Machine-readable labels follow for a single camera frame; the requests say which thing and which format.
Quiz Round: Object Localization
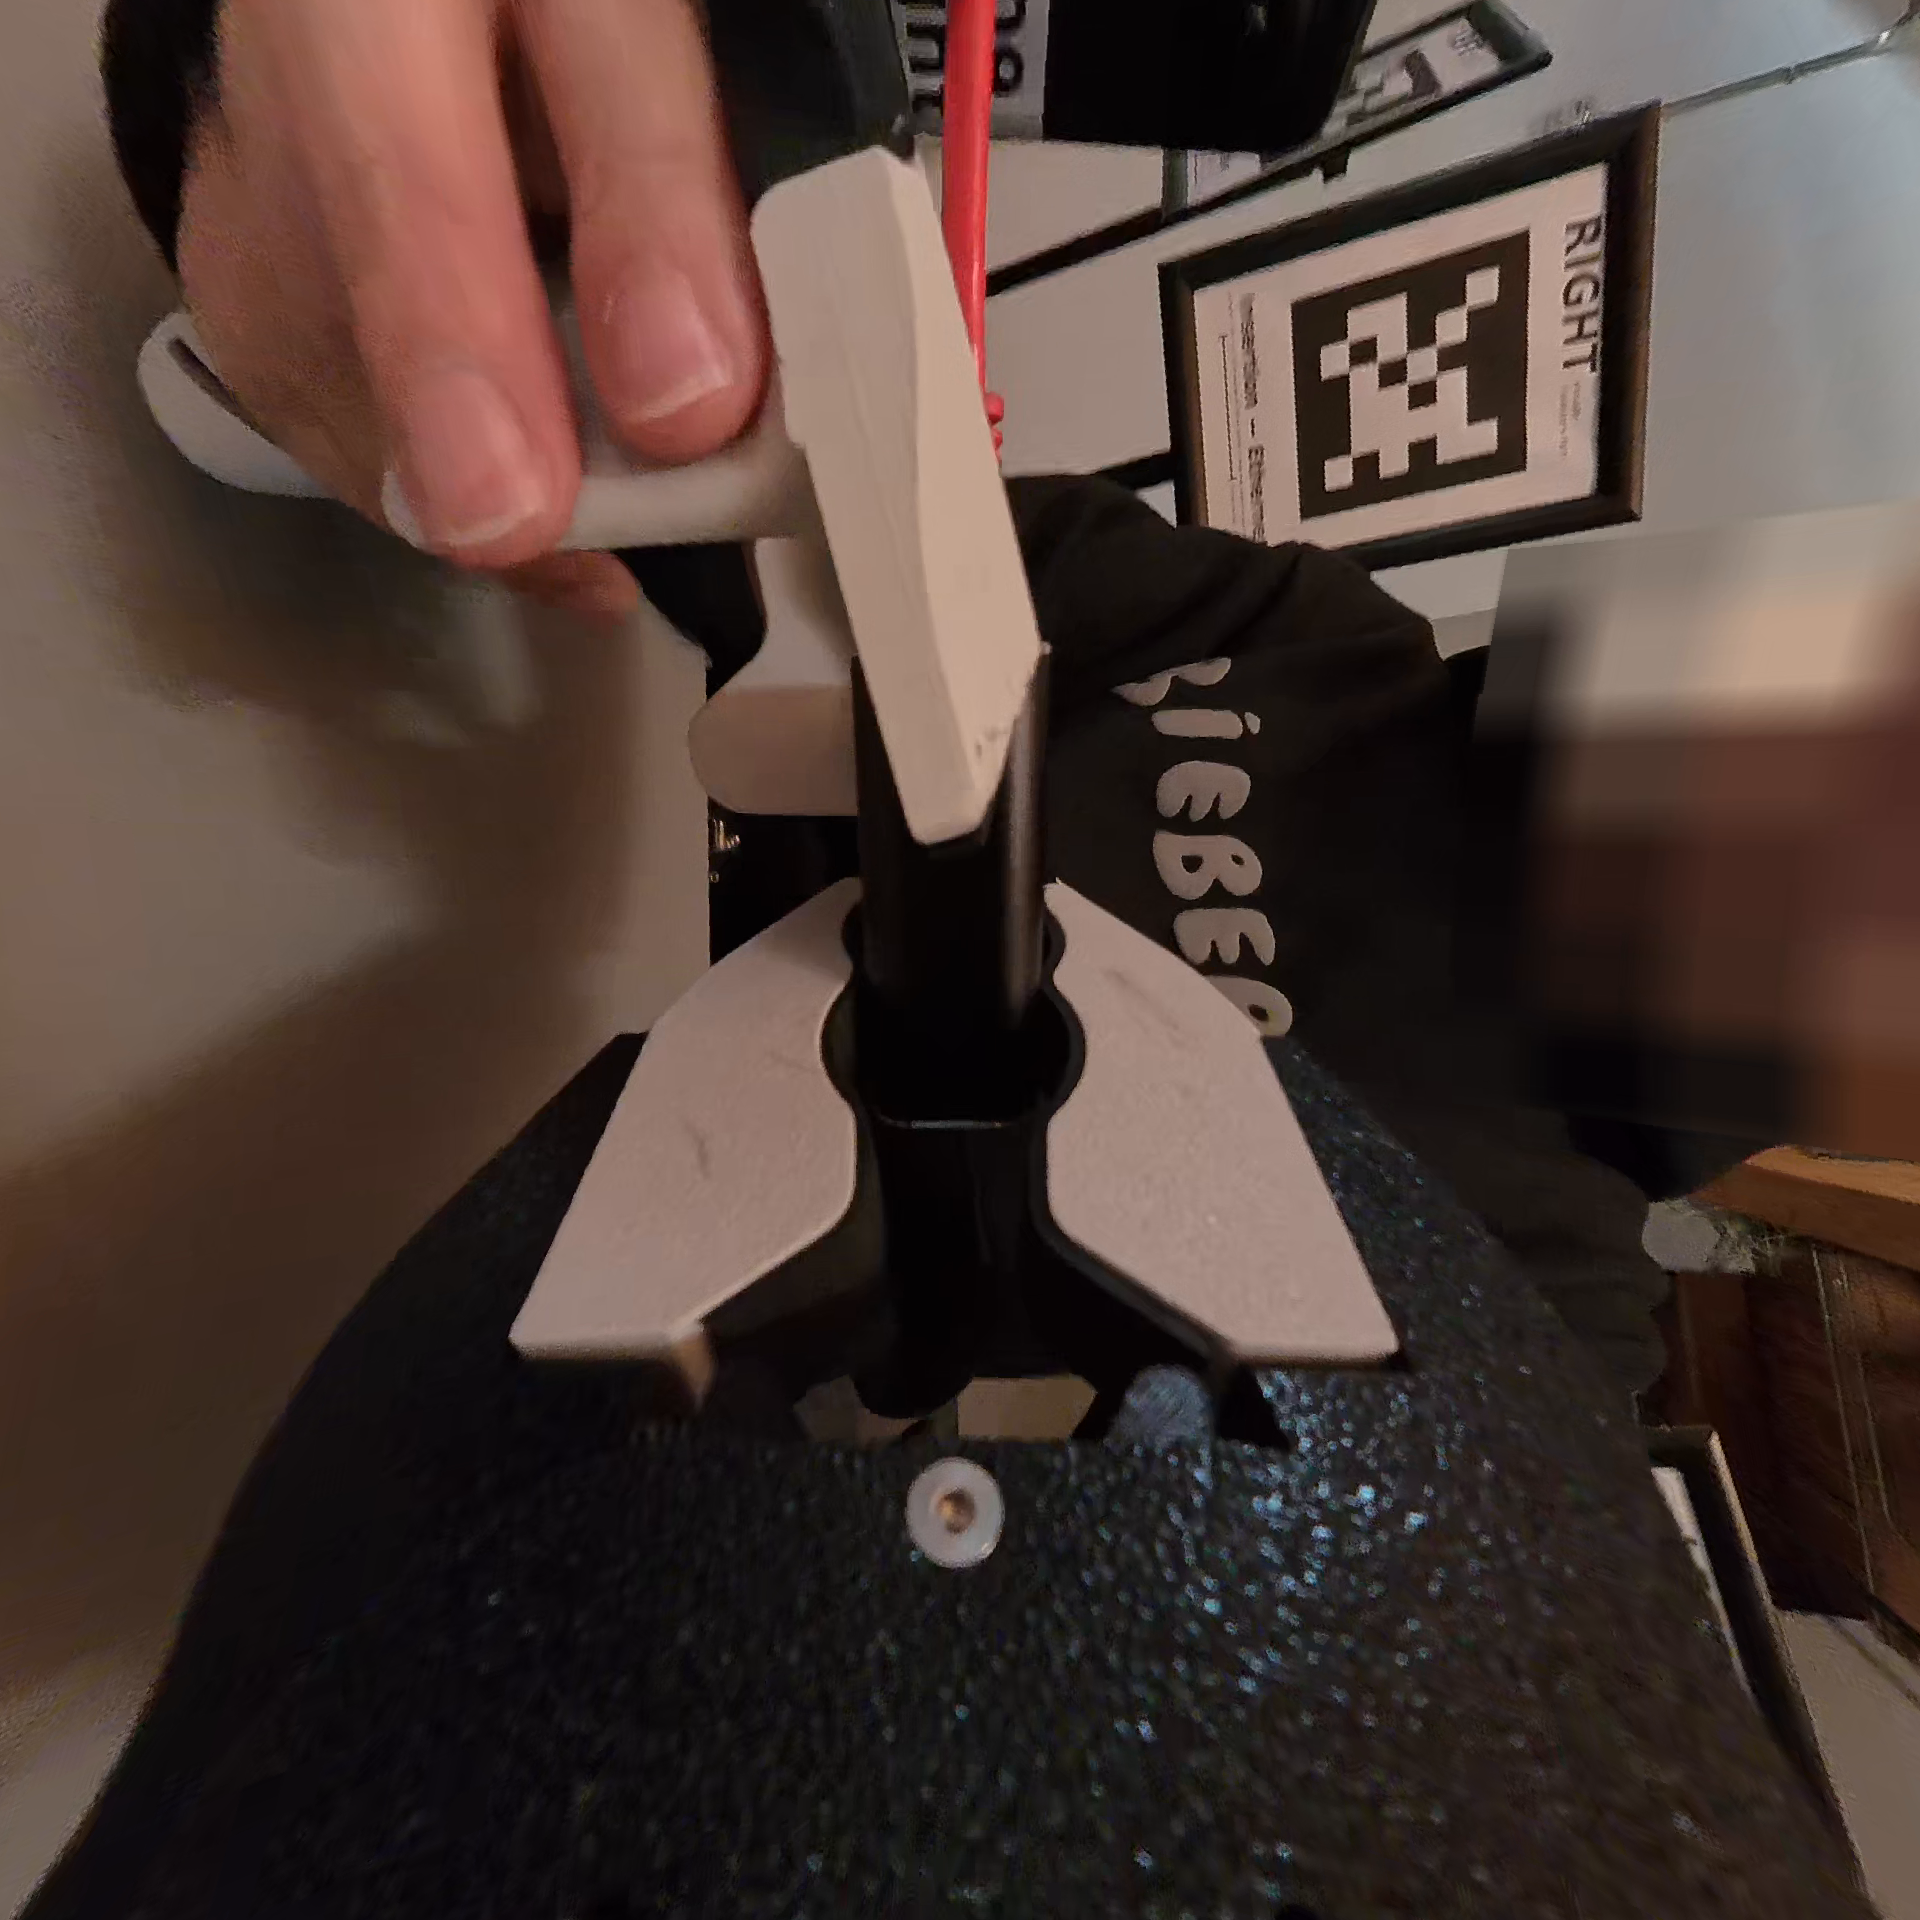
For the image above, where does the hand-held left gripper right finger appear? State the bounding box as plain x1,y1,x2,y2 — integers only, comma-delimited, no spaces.
1034,883,1408,1389

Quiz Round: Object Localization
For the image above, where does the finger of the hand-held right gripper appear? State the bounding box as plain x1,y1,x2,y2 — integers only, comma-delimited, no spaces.
750,147,1046,845
689,539,864,819

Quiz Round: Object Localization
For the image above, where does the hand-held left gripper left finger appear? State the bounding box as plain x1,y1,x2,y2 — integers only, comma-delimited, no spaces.
510,883,880,1413

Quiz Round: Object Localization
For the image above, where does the red network cable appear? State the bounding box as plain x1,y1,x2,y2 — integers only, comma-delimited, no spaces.
938,0,1010,453

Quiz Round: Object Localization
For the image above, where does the black network splitter box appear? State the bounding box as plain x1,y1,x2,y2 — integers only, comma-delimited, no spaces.
847,639,1080,1420

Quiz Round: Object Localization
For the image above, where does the grey desk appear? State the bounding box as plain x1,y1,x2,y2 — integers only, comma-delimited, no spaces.
0,0,721,1864

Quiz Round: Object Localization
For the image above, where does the person's right hand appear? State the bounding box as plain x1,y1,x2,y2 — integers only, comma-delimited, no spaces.
170,0,774,618

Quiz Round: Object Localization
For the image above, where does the wooden pillar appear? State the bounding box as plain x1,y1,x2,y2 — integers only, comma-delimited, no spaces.
1649,1148,1920,1624

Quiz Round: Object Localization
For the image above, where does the black framed wall poster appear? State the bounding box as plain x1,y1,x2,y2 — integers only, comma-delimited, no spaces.
1168,0,1551,213
1159,104,1661,569

